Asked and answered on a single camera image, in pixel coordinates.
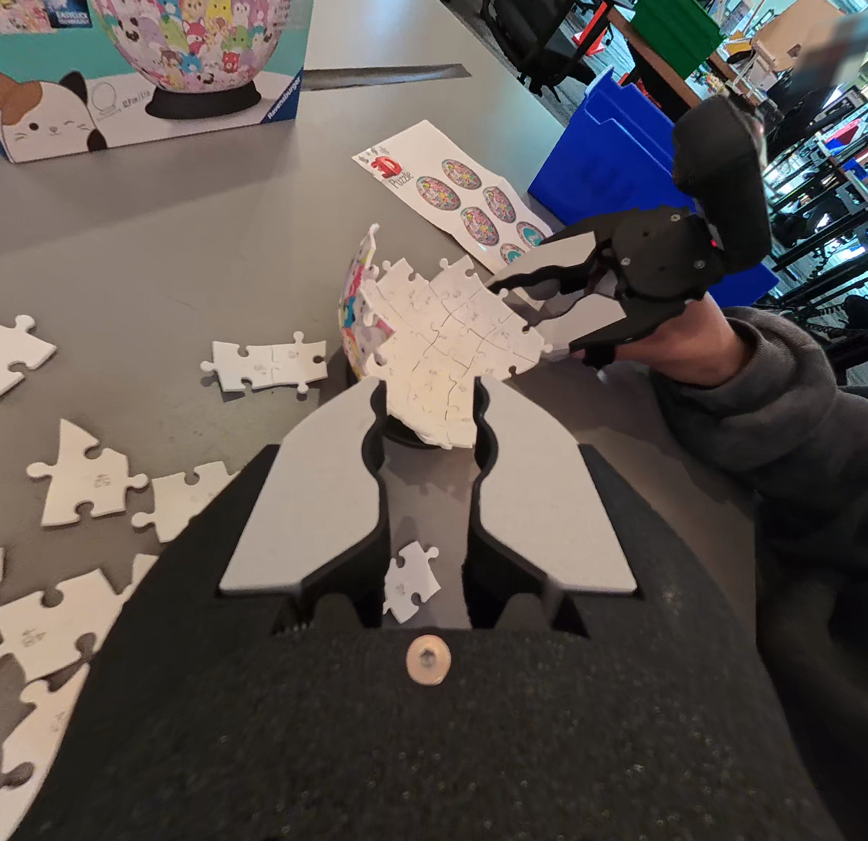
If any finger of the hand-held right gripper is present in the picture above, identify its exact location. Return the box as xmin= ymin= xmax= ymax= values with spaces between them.
xmin=524 ymin=288 xmax=629 ymax=362
xmin=487 ymin=227 xmax=617 ymax=297

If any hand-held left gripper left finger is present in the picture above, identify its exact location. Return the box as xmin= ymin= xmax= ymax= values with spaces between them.
xmin=218 ymin=378 xmax=392 ymax=598

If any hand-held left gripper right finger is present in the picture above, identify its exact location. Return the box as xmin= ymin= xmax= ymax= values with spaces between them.
xmin=468 ymin=376 xmax=640 ymax=596

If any partly built white puzzle ball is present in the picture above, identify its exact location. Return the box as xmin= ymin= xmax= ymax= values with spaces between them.
xmin=337 ymin=224 xmax=555 ymax=450

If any person's right forearm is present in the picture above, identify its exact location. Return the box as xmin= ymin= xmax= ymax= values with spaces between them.
xmin=651 ymin=305 xmax=868 ymax=841

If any puzzle instruction leaflet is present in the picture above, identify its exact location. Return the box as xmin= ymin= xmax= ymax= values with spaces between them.
xmin=353 ymin=120 xmax=565 ymax=275

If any colourful puzzle ball box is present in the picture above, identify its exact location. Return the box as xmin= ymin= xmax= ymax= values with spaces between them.
xmin=0 ymin=0 xmax=320 ymax=165

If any person's right hand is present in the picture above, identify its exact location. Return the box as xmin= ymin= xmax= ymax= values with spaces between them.
xmin=610 ymin=293 xmax=747 ymax=387

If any blue plastic bin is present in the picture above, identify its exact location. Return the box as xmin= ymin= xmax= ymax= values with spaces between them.
xmin=528 ymin=66 xmax=779 ymax=309

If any green plastic bin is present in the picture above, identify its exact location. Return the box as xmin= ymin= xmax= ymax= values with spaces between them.
xmin=631 ymin=0 xmax=728 ymax=80

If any black office chair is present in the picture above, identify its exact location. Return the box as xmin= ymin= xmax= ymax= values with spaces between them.
xmin=475 ymin=0 xmax=601 ymax=99

